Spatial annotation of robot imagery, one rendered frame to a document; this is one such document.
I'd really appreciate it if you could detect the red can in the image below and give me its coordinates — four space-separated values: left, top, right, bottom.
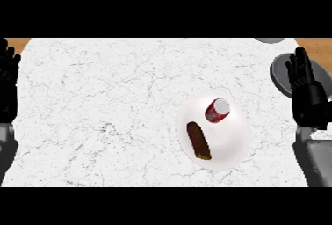
203 98 231 124

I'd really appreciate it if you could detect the grey pan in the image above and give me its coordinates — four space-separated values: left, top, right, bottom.
268 52 332 100

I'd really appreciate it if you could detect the brown bread loaf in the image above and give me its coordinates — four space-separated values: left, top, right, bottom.
186 120 212 161

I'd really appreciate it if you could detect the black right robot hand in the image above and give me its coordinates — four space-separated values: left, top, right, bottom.
283 47 332 131

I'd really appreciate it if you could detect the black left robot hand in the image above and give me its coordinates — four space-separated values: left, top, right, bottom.
0 38 22 125

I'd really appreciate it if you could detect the white plate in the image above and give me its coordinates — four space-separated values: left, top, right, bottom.
175 94 252 171

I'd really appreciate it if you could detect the grey round object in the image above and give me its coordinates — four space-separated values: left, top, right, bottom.
252 38 288 45

